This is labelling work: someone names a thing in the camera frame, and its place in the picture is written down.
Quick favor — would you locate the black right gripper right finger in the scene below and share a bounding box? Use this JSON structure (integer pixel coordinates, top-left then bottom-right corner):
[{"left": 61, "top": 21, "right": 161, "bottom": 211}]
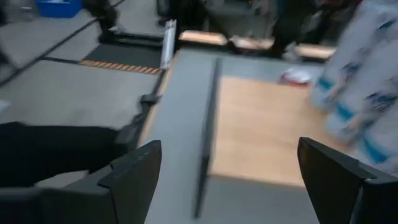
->
[{"left": 297, "top": 136, "right": 398, "bottom": 224}]

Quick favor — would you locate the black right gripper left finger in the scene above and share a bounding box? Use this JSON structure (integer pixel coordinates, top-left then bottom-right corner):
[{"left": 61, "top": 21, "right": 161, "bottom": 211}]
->
[{"left": 0, "top": 139, "right": 162, "bottom": 224}]

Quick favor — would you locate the red soda can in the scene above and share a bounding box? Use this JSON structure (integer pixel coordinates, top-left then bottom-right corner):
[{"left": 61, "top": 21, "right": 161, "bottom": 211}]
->
[{"left": 279, "top": 67, "right": 313, "bottom": 86}]

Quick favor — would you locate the black orange striped floor mat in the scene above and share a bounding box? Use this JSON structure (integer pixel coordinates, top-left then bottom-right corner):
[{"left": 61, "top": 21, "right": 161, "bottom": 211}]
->
[{"left": 80, "top": 42, "right": 164, "bottom": 75}]

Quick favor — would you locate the wooden table side board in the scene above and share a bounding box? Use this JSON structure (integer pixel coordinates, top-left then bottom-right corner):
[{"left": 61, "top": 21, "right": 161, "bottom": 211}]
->
[{"left": 178, "top": 29, "right": 337, "bottom": 60}]

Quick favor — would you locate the blue storage bin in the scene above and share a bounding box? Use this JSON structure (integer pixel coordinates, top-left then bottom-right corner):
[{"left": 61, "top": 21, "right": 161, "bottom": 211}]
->
[{"left": 35, "top": 0, "right": 83, "bottom": 19}]

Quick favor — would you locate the grey metal bracket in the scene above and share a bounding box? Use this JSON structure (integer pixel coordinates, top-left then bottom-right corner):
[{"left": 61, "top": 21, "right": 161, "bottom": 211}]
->
[{"left": 160, "top": 19, "right": 177, "bottom": 70}]

